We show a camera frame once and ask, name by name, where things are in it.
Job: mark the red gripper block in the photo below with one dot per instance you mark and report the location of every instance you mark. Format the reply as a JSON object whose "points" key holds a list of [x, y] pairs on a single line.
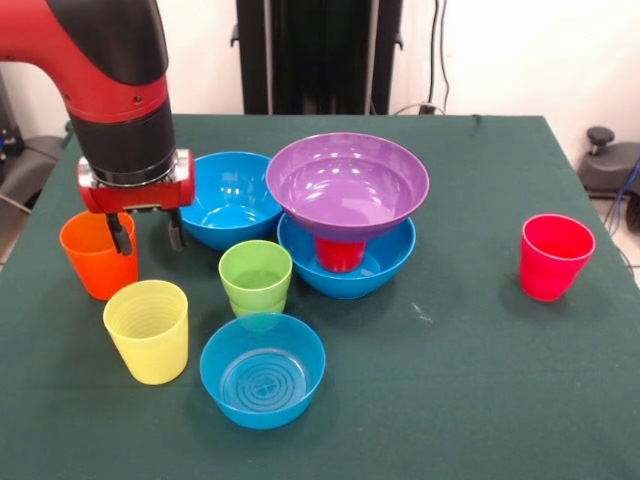
{"points": [[140, 197]]}

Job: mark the orange plastic cup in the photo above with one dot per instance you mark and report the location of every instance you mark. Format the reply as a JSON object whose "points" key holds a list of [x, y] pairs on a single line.
{"points": [[100, 275]]}

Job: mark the red plastic cup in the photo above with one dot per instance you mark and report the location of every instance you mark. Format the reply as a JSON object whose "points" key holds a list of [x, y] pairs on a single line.
{"points": [[340, 255]]}

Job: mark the purple plastic bowl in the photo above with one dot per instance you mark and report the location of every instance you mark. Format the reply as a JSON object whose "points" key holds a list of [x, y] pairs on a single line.
{"points": [[350, 190]]}

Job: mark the small patterned blue bowl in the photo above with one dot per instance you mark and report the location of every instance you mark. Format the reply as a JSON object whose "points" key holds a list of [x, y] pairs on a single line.
{"points": [[262, 415]]}

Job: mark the large blue plastic bowl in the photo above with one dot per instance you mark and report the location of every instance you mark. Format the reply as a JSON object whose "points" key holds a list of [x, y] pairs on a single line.
{"points": [[395, 255], [225, 200]]}

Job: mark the pink plastic cup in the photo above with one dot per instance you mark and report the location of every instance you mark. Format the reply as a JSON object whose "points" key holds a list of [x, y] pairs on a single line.
{"points": [[552, 260]]}

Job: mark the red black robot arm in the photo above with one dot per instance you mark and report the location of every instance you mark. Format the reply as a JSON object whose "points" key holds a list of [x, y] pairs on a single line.
{"points": [[100, 50]]}

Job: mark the yellow plastic cup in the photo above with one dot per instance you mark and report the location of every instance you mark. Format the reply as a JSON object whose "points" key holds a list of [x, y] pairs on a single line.
{"points": [[150, 345]]}

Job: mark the green plastic cup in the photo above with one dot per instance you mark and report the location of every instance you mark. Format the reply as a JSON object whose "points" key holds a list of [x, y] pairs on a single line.
{"points": [[250, 312], [255, 275]]}

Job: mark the dark grey machine foot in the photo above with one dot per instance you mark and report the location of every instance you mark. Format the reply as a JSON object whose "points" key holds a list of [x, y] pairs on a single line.
{"points": [[610, 165], [30, 165]]}

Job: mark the dark green tablecloth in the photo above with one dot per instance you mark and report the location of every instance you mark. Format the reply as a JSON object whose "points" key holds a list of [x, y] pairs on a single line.
{"points": [[450, 425]]}

